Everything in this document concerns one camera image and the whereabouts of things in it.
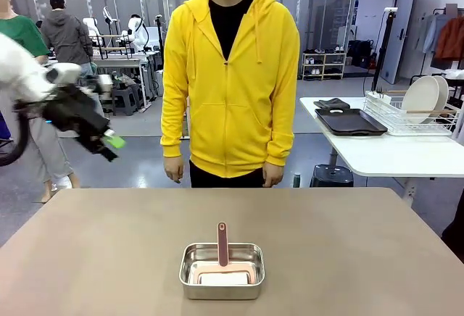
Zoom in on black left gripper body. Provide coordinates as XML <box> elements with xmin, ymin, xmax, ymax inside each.
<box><xmin>42</xmin><ymin>85</ymin><xmax>112</xmax><ymax>151</ymax></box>

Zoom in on dark brown serving tray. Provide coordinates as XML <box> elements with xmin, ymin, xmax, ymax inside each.
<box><xmin>314</xmin><ymin>108</ymin><xmax>387</xmax><ymax>133</ymax></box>

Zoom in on large white dinner plate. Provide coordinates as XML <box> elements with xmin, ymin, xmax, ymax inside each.
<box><xmin>402</xmin><ymin>75</ymin><xmax>441</xmax><ymax>125</ymax></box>

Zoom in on person's right forearm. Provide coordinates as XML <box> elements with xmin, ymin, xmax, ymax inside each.
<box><xmin>160</xmin><ymin>94</ymin><xmax>189</xmax><ymax>159</ymax></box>

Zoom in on person's left forearm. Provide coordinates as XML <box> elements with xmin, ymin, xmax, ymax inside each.
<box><xmin>266</xmin><ymin>94</ymin><xmax>297</xmax><ymax>167</ymax></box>

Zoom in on person's right hand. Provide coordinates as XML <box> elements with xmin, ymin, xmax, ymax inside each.
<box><xmin>163</xmin><ymin>157</ymin><xmax>185</xmax><ymax>184</ymax></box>

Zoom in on person's left hand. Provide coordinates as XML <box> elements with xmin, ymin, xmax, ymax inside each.
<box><xmin>262</xmin><ymin>161</ymin><xmax>284</xmax><ymax>188</ymax></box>

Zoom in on grey plastic step stool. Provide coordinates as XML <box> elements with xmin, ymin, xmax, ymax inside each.
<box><xmin>110</xmin><ymin>86</ymin><xmax>141</xmax><ymax>117</ymax></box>

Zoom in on mannequin in green shirt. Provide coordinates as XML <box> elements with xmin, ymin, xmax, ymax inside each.
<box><xmin>0</xmin><ymin>0</ymin><xmax>80</xmax><ymax>204</ymax></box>

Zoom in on white background desk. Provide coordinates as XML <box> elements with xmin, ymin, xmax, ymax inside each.
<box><xmin>92</xmin><ymin>51</ymin><xmax>155</xmax><ymax>114</ymax></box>

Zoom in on person in grey hoodie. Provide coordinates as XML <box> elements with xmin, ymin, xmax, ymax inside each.
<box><xmin>40</xmin><ymin>0</ymin><xmax>96</xmax><ymax>78</ymax></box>

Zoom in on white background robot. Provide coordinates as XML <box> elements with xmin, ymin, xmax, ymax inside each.
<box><xmin>121</xmin><ymin>14</ymin><xmax>152</xmax><ymax>55</ymax></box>
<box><xmin>82</xmin><ymin>17</ymin><xmax>107</xmax><ymax>48</ymax></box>

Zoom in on person in yellow hoodie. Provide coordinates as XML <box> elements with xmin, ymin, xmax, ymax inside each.
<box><xmin>160</xmin><ymin>0</ymin><xmax>302</xmax><ymax>189</ymax></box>

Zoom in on stainless steel rectangular container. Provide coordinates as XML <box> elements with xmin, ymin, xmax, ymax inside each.
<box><xmin>178</xmin><ymin>242</ymin><xmax>265</xmax><ymax>301</ymax></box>

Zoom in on dark folded cloth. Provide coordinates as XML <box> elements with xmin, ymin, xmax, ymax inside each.
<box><xmin>312</xmin><ymin>97</ymin><xmax>351</xmax><ymax>110</ymax></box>

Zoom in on white shoe rack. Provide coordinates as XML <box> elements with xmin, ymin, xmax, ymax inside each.
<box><xmin>301</xmin><ymin>51</ymin><xmax>347</xmax><ymax>82</ymax></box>

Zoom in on white table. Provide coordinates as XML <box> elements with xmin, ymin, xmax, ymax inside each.
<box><xmin>299</xmin><ymin>96</ymin><xmax>464</xmax><ymax>201</ymax></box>

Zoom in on black tripod with white device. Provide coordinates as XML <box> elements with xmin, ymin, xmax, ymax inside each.
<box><xmin>370</xmin><ymin>7</ymin><xmax>399</xmax><ymax>93</ymax></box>

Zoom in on clothes rack with garments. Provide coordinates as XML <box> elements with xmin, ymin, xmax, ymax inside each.
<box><xmin>415</xmin><ymin>4</ymin><xmax>464</xmax><ymax>78</ymax></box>

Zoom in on black rounded object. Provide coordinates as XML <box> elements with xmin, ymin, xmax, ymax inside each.
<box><xmin>441</xmin><ymin>217</ymin><xmax>464</xmax><ymax>259</ymax></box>

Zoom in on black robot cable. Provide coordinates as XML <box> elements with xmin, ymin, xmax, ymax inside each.
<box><xmin>0</xmin><ymin>102</ymin><xmax>30</xmax><ymax>167</ymax></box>

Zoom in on ring light on stand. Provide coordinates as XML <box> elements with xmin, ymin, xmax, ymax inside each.
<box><xmin>102</xmin><ymin>5</ymin><xmax>119</xmax><ymax>38</ymax></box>

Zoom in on white wire dish rack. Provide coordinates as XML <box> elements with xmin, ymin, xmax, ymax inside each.
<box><xmin>363</xmin><ymin>89</ymin><xmax>458</xmax><ymax>138</ymax></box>

